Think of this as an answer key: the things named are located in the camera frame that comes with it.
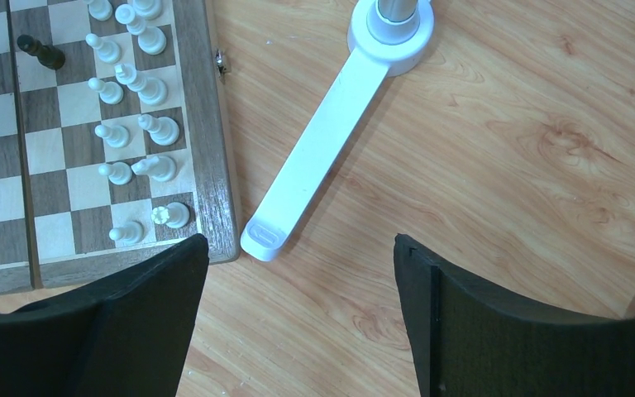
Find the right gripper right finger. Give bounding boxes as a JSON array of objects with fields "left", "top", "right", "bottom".
[{"left": 393, "top": 234, "right": 635, "bottom": 396}]

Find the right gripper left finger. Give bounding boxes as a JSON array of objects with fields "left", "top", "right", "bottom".
[{"left": 0, "top": 234, "right": 209, "bottom": 396}]

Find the wooden folding chess board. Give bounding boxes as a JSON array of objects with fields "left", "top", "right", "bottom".
[{"left": 0, "top": 1, "right": 241, "bottom": 294}]

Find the white chess pawn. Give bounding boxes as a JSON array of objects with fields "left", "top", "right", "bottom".
[
  {"left": 84, "top": 0, "right": 113, "bottom": 22},
  {"left": 88, "top": 77, "right": 123, "bottom": 105},
  {"left": 85, "top": 33, "right": 122, "bottom": 65},
  {"left": 94, "top": 124, "right": 131, "bottom": 148},
  {"left": 108, "top": 221, "right": 145, "bottom": 245},
  {"left": 98, "top": 161, "right": 133, "bottom": 185}
]

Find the white chess rook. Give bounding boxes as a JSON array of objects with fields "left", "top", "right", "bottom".
[{"left": 150, "top": 202, "right": 190, "bottom": 229}]

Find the white chess knight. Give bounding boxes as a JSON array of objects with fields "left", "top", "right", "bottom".
[{"left": 131, "top": 155, "right": 177, "bottom": 182}]

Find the dark chess piece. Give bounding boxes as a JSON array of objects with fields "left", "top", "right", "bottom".
[{"left": 17, "top": 35, "right": 66, "bottom": 70}]

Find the metal board clasp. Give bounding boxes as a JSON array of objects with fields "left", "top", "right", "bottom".
[{"left": 215, "top": 49, "right": 232, "bottom": 82}]

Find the white chess queen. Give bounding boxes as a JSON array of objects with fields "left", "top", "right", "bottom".
[{"left": 115, "top": 4, "right": 167, "bottom": 55}]

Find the white stand base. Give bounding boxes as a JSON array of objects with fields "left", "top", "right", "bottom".
[{"left": 240, "top": 1, "right": 435, "bottom": 261}]

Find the grey metal stand pole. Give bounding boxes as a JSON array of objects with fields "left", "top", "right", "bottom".
[{"left": 377, "top": 0, "right": 418, "bottom": 23}]

